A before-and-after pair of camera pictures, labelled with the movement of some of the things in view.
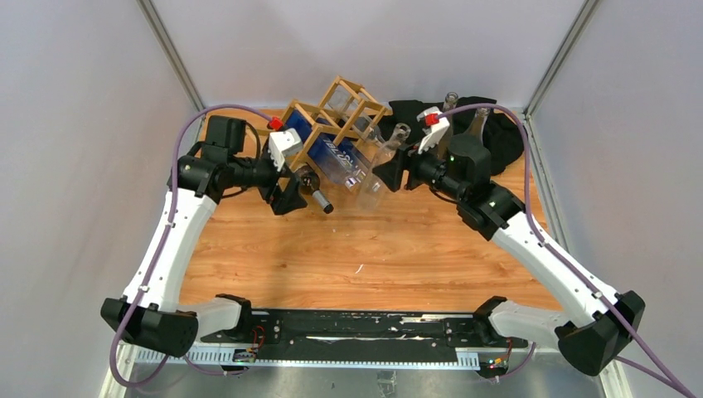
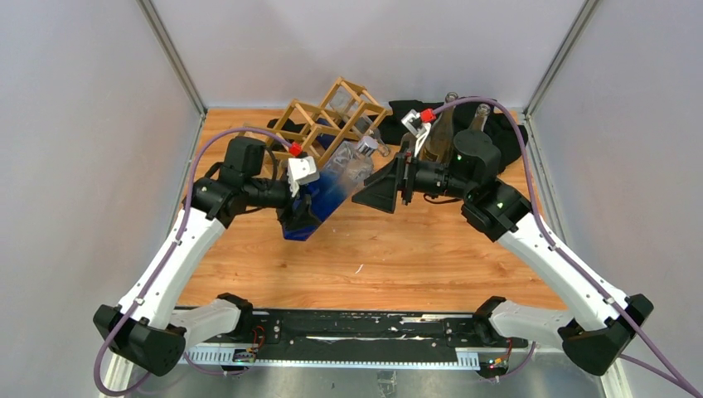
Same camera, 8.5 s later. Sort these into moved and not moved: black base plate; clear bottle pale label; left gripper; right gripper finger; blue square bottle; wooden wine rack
Moved: left gripper; blue square bottle; right gripper finger
Not moved: black base plate; wooden wine rack; clear bottle pale label
